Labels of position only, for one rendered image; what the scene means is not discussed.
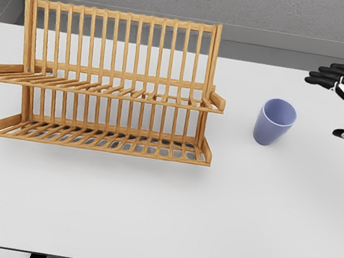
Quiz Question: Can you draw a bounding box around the purple plastic cup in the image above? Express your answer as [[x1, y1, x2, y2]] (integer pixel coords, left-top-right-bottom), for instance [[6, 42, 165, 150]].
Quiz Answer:
[[252, 95, 299, 151]]

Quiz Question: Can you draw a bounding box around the wooden two-tier dish rack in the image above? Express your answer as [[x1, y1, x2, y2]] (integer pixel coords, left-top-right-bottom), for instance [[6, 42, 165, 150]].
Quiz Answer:
[[0, 0, 239, 172]]

